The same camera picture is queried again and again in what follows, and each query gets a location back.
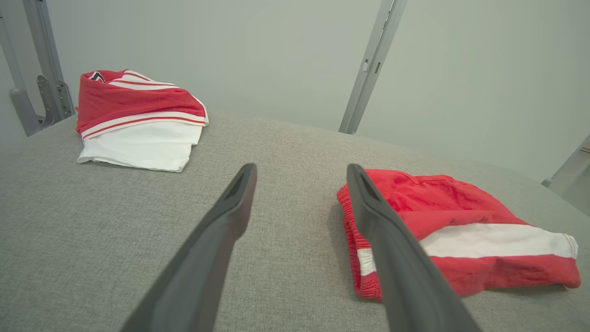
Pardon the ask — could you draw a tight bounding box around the grey metal post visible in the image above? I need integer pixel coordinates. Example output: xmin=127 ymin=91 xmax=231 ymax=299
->
xmin=339 ymin=0 xmax=408 ymax=135
xmin=22 ymin=0 xmax=77 ymax=125

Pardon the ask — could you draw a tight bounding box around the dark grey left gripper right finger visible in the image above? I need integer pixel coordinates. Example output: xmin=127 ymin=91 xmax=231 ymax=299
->
xmin=347 ymin=164 xmax=482 ymax=332

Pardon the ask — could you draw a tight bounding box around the red white basketball jersey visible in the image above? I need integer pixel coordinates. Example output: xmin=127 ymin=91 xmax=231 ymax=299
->
xmin=76 ymin=70 xmax=209 ymax=172

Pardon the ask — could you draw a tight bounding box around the grey slanted metal bar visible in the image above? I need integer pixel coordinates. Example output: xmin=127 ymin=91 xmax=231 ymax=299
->
xmin=542 ymin=134 xmax=590 ymax=217

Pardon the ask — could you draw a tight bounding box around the red shorts white stripe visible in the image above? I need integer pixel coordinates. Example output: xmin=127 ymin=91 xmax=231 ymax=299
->
xmin=336 ymin=169 xmax=581 ymax=301

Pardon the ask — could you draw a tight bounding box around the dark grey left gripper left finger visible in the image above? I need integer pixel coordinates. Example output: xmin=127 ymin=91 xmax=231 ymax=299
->
xmin=120 ymin=163 xmax=257 ymax=332

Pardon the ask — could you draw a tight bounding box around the perforated metal bracket plate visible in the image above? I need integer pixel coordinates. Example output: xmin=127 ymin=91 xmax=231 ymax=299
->
xmin=37 ymin=75 xmax=75 ymax=121

